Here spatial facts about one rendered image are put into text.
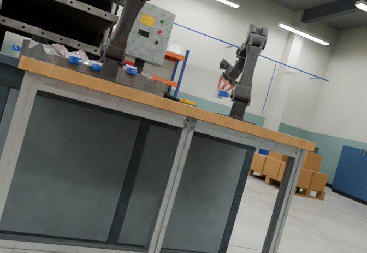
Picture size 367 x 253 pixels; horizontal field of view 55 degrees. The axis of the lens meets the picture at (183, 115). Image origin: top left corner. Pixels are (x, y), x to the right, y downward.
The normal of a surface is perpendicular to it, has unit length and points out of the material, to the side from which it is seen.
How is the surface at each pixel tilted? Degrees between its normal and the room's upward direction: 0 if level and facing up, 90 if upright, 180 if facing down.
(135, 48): 90
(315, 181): 90
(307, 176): 90
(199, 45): 90
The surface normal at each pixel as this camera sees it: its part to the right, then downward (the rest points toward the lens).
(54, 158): 0.39, 0.11
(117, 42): 0.22, 0.58
